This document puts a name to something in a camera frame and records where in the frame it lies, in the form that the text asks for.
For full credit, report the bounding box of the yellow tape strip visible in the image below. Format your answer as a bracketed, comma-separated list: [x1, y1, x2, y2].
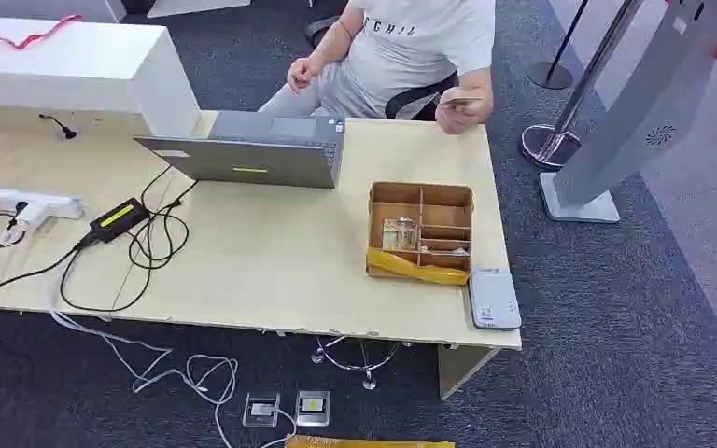
[367, 246, 471, 287]

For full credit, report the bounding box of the wooden card box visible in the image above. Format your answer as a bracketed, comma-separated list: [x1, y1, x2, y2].
[365, 180, 475, 287]

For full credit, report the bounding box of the pale wooden desk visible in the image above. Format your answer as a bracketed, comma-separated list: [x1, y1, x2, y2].
[0, 105, 524, 401]

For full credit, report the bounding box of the grey laptop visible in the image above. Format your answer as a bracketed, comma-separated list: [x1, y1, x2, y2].
[134, 110, 346, 189]

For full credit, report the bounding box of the chrome stool base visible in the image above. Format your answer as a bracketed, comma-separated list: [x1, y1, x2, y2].
[310, 336, 413, 392]

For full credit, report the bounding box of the grey card reader device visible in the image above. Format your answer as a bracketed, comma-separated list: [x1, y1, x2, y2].
[468, 267, 523, 332]

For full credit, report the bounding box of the person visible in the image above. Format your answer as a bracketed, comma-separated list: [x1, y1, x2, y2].
[258, 0, 497, 136]

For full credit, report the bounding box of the floor socket with yellow label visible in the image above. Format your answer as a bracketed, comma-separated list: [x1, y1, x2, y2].
[294, 389, 331, 428]

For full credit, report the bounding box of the floor socket with plug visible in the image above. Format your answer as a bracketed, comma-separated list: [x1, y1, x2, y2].
[242, 391, 282, 429]

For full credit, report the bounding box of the yellow object at floor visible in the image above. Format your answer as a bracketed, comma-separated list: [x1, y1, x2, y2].
[285, 435, 457, 448]

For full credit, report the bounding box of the black power adapter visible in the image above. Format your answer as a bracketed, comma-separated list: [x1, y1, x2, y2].
[89, 197, 151, 245]

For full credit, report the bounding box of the grey kiosk stand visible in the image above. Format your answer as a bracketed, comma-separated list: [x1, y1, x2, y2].
[539, 0, 717, 224]

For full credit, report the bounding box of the white counter block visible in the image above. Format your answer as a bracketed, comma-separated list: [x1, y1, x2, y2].
[0, 16, 202, 138]

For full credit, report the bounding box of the white power strip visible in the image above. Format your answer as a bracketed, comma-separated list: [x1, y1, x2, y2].
[0, 186, 86, 247]

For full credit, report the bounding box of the black power cable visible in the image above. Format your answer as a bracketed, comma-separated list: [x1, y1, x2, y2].
[0, 164, 200, 315]

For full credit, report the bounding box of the white cable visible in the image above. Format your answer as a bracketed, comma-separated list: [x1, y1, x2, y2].
[49, 309, 299, 448]

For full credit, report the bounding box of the chrome stanchion post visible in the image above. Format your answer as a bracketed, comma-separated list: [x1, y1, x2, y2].
[519, 0, 643, 171]

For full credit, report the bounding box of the black stanchion post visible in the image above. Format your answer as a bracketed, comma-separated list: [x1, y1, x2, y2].
[526, 0, 591, 91]

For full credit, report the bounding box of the small black plug cable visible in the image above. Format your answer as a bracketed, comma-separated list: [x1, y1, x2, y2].
[38, 113, 79, 140]

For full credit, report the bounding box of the red lanyard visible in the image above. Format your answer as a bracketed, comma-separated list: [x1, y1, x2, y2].
[0, 13, 82, 51]

